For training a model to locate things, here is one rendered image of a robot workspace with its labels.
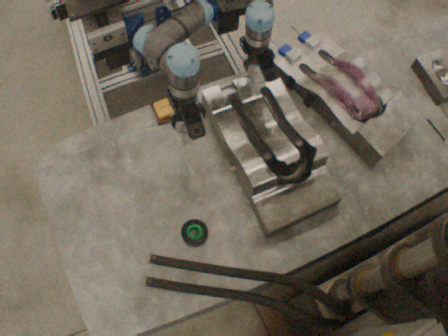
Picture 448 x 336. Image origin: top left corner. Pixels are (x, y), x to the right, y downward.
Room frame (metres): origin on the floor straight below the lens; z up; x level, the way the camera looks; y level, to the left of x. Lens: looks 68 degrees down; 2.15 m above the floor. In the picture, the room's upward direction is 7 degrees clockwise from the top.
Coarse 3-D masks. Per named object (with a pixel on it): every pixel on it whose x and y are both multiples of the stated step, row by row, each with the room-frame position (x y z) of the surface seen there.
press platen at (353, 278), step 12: (348, 276) 0.20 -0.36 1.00; (360, 276) 0.20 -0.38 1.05; (348, 288) 0.17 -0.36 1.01; (360, 288) 0.16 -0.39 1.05; (384, 288) 0.17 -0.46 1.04; (360, 300) 0.13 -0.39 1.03; (372, 300) 0.13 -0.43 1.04; (384, 300) 0.13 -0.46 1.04; (396, 300) 0.13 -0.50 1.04; (372, 312) 0.10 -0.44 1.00; (384, 312) 0.10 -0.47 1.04; (396, 312) 0.10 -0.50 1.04; (408, 312) 0.10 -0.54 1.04; (420, 312) 0.10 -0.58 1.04; (396, 324) 0.07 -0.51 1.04
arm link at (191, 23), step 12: (168, 0) 0.78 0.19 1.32; (180, 0) 0.78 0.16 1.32; (192, 0) 0.79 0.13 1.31; (204, 0) 0.82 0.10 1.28; (180, 12) 0.76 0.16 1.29; (192, 12) 0.77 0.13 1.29; (204, 12) 0.78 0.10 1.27; (180, 24) 0.73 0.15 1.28; (192, 24) 0.74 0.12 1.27; (204, 24) 0.77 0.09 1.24
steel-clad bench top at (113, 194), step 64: (384, 64) 1.08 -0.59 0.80; (128, 128) 0.65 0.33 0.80; (320, 128) 0.74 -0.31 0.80; (64, 192) 0.40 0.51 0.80; (128, 192) 0.43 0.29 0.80; (192, 192) 0.46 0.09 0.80; (384, 192) 0.53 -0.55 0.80; (64, 256) 0.19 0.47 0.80; (128, 256) 0.23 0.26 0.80; (192, 256) 0.26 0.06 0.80; (256, 256) 0.28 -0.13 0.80; (320, 256) 0.30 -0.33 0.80; (128, 320) 0.03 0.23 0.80
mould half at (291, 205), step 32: (224, 96) 0.76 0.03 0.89; (256, 96) 0.78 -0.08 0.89; (288, 96) 0.80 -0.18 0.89; (224, 128) 0.65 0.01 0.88; (256, 128) 0.66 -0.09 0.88; (256, 160) 0.54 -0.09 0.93; (288, 160) 0.55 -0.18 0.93; (320, 160) 0.57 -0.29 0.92; (256, 192) 0.45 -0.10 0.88; (288, 192) 0.47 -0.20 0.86; (320, 192) 0.49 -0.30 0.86; (288, 224) 0.38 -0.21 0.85
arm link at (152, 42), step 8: (168, 24) 0.72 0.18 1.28; (176, 24) 0.72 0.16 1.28; (144, 32) 0.69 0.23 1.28; (152, 32) 0.69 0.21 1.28; (160, 32) 0.69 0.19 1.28; (168, 32) 0.70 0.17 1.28; (176, 32) 0.70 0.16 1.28; (184, 32) 0.71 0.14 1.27; (136, 40) 0.68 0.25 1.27; (144, 40) 0.67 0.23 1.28; (152, 40) 0.67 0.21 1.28; (160, 40) 0.67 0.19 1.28; (168, 40) 0.67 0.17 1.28; (176, 40) 0.69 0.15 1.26; (184, 40) 0.71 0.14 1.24; (144, 48) 0.65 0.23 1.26; (152, 48) 0.65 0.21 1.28; (160, 48) 0.64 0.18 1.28; (168, 48) 0.64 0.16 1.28; (152, 56) 0.63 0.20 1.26; (160, 56) 0.63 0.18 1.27
